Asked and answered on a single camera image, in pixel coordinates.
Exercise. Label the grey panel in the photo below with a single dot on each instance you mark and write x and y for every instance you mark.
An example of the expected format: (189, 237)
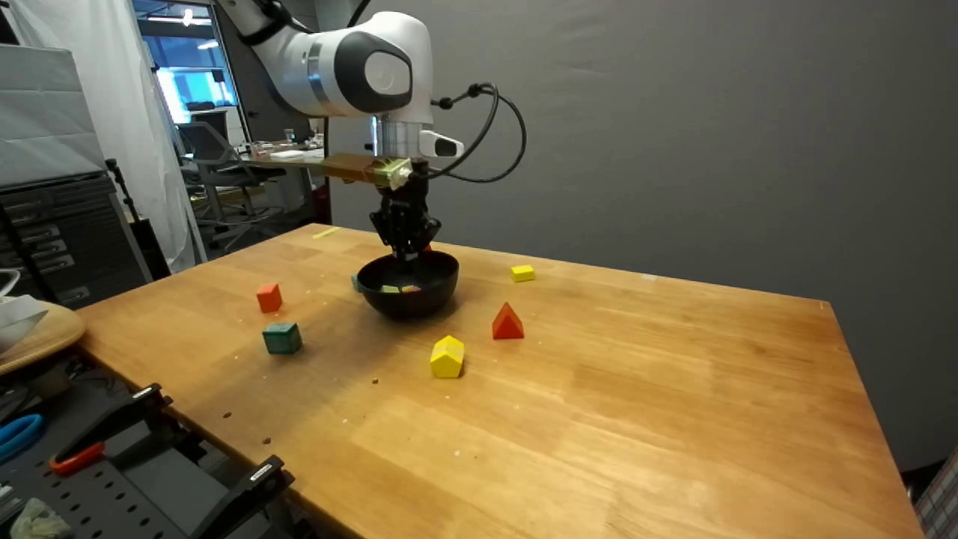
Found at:
(46, 108)

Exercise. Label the yellow wooden block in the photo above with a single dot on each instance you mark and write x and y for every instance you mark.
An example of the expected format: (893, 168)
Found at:
(522, 273)
(447, 360)

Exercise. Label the grey fabric backdrop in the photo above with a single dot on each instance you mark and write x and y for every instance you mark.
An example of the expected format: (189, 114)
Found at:
(649, 129)

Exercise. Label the white curtain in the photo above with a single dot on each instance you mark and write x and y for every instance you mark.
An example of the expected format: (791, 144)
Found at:
(122, 129)

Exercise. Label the black folded stand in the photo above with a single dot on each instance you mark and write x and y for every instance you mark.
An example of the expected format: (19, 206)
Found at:
(138, 234)

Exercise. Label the black equipment case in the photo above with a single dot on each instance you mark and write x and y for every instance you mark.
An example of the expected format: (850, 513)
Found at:
(61, 240)

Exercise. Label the white cloth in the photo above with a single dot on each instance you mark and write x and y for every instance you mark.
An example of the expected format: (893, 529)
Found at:
(19, 318)

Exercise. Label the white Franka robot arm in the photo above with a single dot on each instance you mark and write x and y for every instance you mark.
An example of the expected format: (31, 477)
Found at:
(341, 71)

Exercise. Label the black office chair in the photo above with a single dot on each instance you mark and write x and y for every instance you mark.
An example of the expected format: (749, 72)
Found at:
(207, 159)

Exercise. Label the white crumpled lump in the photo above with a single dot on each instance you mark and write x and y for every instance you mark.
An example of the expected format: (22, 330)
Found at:
(34, 522)

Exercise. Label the green wooden block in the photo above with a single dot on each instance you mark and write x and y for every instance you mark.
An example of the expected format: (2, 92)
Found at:
(282, 340)

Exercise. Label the black bowl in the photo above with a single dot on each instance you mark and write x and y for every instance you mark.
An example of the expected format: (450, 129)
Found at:
(409, 300)

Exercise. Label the grey striped fabric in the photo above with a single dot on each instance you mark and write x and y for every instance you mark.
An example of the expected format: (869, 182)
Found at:
(942, 499)

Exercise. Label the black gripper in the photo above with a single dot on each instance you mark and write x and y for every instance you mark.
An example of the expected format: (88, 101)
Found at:
(405, 189)

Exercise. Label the white background desk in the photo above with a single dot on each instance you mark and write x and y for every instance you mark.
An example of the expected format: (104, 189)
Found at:
(285, 156)

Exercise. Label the bright blue monitor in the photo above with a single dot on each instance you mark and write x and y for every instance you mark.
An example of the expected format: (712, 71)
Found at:
(195, 92)

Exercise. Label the round wooden board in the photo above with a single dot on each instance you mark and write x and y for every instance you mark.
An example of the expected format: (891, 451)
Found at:
(46, 336)

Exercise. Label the black perforated breadboard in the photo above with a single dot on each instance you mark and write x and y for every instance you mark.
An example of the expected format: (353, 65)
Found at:
(109, 505)

